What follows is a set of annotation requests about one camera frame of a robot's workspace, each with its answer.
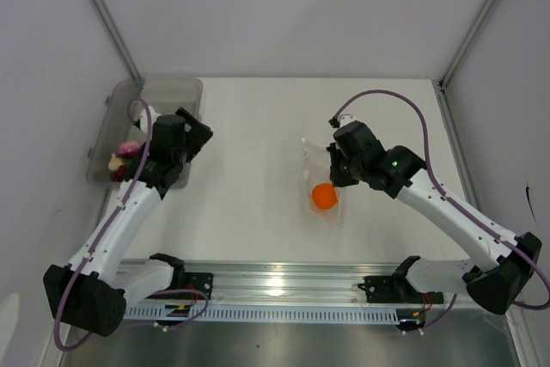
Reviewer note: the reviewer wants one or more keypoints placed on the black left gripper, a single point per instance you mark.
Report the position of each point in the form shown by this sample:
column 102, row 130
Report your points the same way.
column 198, row 136

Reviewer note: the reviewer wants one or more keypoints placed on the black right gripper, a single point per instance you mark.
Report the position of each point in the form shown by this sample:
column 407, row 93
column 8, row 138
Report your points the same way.
column 338, row 180

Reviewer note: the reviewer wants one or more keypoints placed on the red onion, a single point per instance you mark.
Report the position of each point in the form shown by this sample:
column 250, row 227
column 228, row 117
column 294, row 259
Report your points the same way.
column 128, row 149

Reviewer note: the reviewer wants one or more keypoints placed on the orange fruit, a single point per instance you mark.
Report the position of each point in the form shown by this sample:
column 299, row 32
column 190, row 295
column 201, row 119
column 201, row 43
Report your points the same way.
column 324, row 196

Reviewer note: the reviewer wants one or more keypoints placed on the dark red grape bunch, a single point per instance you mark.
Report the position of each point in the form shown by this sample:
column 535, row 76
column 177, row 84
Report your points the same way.
column 118, row 175

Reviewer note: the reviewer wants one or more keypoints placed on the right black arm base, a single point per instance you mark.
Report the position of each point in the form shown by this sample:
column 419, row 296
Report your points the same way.
column 396, row 290

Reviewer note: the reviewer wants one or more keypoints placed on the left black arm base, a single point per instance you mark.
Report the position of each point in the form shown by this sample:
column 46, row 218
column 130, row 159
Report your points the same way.
column 199, row 282

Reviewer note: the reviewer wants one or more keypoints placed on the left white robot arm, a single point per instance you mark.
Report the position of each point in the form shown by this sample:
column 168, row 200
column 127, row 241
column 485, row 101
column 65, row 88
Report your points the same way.
column 87, row 292

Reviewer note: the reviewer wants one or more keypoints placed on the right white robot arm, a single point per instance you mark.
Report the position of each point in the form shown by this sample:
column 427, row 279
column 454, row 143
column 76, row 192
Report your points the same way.
column 499, row 262

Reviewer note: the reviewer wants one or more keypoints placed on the garlic bulb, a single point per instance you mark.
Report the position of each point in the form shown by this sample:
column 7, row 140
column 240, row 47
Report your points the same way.
column 115, row 163

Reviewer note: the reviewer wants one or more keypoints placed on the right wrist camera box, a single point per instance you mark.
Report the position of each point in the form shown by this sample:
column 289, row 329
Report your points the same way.
column 344, row 119

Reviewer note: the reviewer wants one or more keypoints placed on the aluminium mounting rail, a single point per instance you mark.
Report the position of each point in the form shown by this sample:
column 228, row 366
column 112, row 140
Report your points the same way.
column 321, row 283

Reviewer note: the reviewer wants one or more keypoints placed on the slotted white cable duct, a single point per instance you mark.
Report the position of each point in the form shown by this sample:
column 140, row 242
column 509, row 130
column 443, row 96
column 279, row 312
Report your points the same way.
column 355, row 315

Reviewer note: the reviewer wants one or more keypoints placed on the left aluminium frame post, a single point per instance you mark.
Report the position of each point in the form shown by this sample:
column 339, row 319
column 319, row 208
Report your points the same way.
column 116, row 39

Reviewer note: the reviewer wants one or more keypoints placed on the aluminium frame post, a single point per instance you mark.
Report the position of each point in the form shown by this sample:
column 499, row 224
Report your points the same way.
column 474, row 31
column 116, row 39

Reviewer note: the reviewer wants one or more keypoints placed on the right aluminium frame post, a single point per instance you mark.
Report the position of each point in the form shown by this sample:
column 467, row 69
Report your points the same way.
column 474, row 31

